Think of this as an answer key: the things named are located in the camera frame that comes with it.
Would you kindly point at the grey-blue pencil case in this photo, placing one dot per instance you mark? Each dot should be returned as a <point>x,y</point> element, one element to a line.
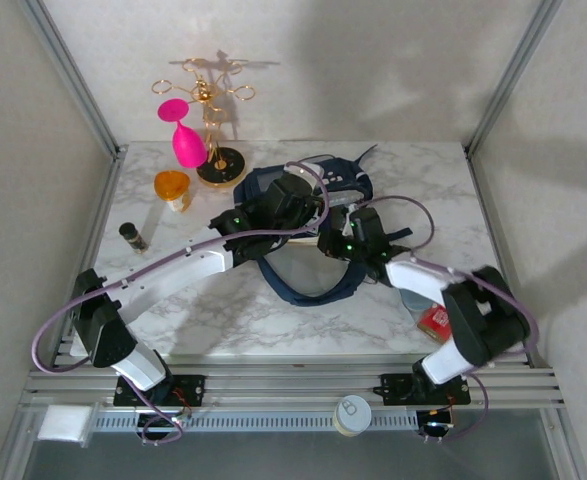
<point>415,301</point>

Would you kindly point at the navy blue student backpack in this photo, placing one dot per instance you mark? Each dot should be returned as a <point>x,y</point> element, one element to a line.
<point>303,301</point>

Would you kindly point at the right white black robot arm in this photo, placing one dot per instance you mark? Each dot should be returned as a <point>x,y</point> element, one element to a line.
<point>418,275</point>

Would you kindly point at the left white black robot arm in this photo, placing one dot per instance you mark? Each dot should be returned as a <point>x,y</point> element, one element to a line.
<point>173,270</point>

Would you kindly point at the pink wine glass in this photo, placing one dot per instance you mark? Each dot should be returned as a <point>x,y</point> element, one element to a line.
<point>188,145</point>

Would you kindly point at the orange plastic cup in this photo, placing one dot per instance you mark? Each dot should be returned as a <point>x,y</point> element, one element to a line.
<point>172,185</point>

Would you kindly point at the red box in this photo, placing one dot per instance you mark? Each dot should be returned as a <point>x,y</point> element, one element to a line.
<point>433,325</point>

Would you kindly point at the small dark bottle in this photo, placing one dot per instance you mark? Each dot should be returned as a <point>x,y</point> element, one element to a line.
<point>134,237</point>

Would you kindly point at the tin can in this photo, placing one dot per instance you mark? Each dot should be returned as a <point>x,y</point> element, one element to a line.
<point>353,412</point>

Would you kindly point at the white foam pad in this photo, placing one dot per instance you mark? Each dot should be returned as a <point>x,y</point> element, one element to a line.
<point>63,424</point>

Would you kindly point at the aluminium table side rail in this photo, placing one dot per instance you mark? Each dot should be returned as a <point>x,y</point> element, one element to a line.
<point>480,180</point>
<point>101,210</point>

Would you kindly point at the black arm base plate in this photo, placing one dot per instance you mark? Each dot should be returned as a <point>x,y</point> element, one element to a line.
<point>398,390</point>
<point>188,390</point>

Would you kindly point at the aluminium frame cross rail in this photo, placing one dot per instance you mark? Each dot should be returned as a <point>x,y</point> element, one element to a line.
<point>293,387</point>

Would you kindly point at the slanted aluminium frame post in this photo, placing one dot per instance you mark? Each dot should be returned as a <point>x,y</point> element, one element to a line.
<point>511,75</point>
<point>72,75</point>

